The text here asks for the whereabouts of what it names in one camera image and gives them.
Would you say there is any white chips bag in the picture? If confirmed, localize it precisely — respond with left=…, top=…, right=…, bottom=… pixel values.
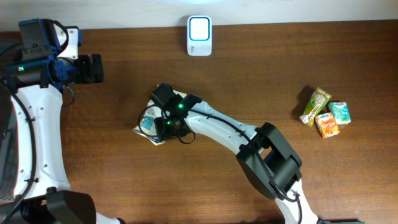
left=133, top=90, right=190, bottom=146

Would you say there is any green snack stick pack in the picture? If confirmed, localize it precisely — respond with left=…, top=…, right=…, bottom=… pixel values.
left=299, top=87, right=332, bottom=126

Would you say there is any orange tissue pack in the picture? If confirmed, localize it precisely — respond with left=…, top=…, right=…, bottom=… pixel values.
left=315, top=113, right=340, bottom=138

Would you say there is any green tissue pack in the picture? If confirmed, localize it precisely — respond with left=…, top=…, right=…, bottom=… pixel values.
left=328, top=102, right=351, bottom=125

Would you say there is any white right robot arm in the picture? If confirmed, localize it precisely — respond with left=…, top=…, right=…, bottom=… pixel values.
left=150, top=83, right=319, bottom=223

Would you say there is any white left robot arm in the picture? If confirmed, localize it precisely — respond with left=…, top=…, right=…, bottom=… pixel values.
left=1, top=54, right=121, bottom=223

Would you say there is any dark grey plastic basket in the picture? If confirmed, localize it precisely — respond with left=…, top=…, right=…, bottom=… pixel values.
left=0, top=39, right=25, bottom=203

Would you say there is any black right camera cable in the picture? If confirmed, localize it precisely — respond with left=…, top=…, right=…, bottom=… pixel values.
left=137, top=104, right=197, bottom=145

